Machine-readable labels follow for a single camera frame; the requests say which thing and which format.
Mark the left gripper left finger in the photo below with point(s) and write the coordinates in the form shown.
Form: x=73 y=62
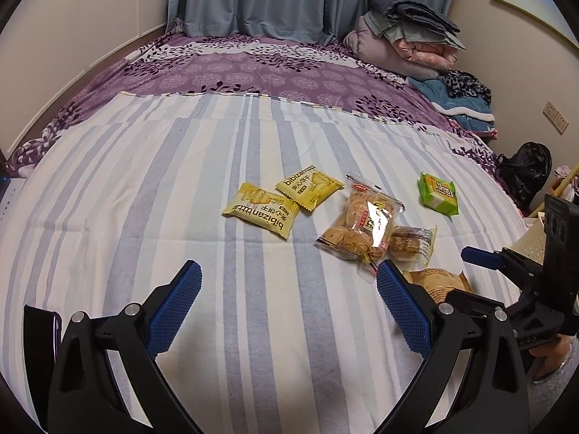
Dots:
x=84 y=394

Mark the striped white blue cloth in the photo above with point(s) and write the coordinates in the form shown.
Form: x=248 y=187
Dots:
x=284 y=337

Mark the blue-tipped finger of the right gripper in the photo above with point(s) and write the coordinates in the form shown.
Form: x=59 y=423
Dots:
x=482 y=258

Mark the tan kraft snack bag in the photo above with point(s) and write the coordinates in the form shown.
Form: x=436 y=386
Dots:
x=438 y=282

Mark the black bag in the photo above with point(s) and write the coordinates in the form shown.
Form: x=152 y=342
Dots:
x=525 y=173

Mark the cream plastic laundry basket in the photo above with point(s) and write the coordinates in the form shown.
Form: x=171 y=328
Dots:
x=532 y=244

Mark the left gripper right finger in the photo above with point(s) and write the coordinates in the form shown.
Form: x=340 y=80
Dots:
x=471 y=379

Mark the yellow bibizan snack packet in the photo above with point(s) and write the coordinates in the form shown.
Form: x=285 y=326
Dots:
x=274 y=212

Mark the folded blanket pile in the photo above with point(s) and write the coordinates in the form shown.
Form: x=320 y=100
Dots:
x=406 y=37

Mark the small clear cookie packet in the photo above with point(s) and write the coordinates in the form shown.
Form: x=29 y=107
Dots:
x=412 y=245

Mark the blue and patterned clothes pile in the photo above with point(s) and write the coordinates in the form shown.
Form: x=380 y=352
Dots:
x=461 y=97

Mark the purple floral bedsheet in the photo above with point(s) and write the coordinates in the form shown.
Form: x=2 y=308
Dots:
x=329 y=76

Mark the beige wall socket plate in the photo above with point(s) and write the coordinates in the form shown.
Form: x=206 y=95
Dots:
x=558 y=120

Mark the person's right hand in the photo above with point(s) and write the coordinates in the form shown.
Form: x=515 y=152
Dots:
x=552 y=354

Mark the green orange cracker pack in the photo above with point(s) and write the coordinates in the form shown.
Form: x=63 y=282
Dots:
x=438 y=195

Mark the wooden yellow shelf unit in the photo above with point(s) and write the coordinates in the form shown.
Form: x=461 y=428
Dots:
x=558 y=191

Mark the clear bag of cookies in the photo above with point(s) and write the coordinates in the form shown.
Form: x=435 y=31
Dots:
x=363 y=230

